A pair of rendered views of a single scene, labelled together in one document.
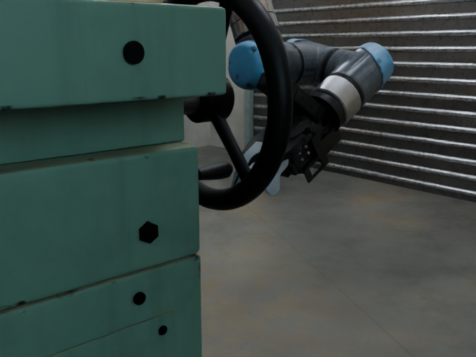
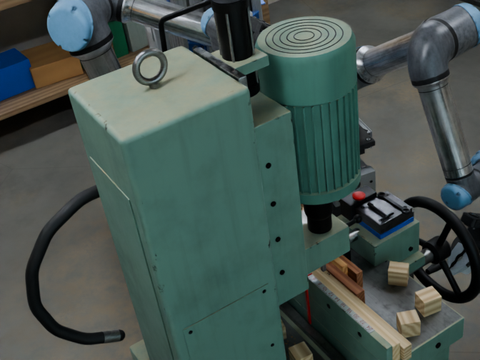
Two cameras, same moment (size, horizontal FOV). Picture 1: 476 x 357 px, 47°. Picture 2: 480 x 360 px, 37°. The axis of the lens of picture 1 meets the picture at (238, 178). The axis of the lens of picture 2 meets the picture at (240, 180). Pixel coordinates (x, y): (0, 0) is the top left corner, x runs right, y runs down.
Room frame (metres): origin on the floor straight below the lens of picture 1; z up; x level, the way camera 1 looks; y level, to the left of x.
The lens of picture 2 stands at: (-0.67, 0.17, 2.04)
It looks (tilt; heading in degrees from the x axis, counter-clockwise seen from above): 35 degrees down; 14
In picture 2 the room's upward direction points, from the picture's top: 9 degrees counter-clockwise
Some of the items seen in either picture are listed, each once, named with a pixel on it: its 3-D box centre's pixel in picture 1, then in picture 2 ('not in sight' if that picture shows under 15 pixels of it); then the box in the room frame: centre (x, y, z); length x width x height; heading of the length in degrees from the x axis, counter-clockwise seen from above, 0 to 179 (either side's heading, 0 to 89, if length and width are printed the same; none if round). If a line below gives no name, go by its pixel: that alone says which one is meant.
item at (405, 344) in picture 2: not in sight; (304, 262); (0.53, 0.34, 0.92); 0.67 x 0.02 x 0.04; 40
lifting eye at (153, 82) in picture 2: not in sight; (150, 68); (0.29, 0.52, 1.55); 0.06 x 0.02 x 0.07; 130
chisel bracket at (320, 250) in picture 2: not in sight; (313, 246); (0.46, 0.31, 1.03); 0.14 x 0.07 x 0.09; 130
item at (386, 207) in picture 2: not in sight; (376, 208); (0.64, 0.18, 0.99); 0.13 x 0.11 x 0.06; 40
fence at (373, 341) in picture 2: not in sight; (297, 273); (0.49, 0.36, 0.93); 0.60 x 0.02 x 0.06; 40
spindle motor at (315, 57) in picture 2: not in sight; (310, 112); (0.48, 0.30, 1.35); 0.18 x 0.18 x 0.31
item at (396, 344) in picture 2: not in sight; (304, 271); (0.50, 0.34, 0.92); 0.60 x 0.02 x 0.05; 40
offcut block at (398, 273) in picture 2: not in sight; (398, 273); (0.50, 0.14, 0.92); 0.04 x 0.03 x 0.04; 81
